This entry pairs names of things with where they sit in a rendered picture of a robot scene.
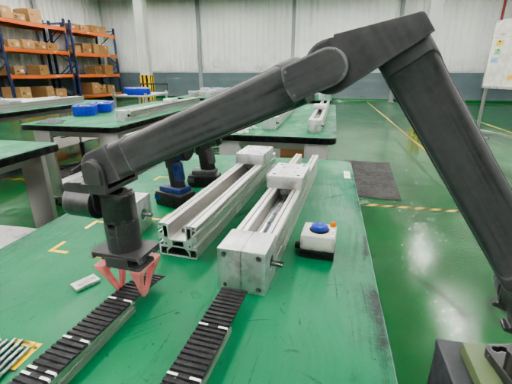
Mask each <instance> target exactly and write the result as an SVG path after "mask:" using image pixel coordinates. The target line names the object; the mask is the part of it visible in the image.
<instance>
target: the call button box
mask: <svg viewBox="0 0 512 384"><path fill-rule="evenodd" d="M312 224H313V222H306V223H305V225H304V228H303V230H302V234H301V236H300V241H296V242H295V248H300V251H299V256H300V257H303V258H312V259H318V260H323V261H333V260H334V250H335V245H336V235H337V226H336V227H334V228H333V227H330V225H328V230H327V231H325V232H316V231H314V230H312Z"/></svg>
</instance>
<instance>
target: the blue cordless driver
mask: <svg viewBox="0 0 512 384"><path fill-rule="evenodd" d="M193 153H194V150H190V151H189V152H185V153H183V154H181V155H178V156H176V157H174V158H170V159H169V160H166V161H165V166H166V168H167V169H168V176H169V181H170V182H169V183H167V184H163V185H161V186H159V190H157V191H156V192H155V199H156V203H157V204H159V205H162V206H167V207H170V208H173V209H177V208H178V207H180V206H181V205H182V204H184V203H185V202H187V201H188V200H189V199H190V198H192V197H193V196H195V195H196V193H195V191H194V190H191V186H190V185H186V184H185V179H186V178H185V173H184V166H183V162H181V161H188V160H190V159H191V157H192V155H193Z"/></svg>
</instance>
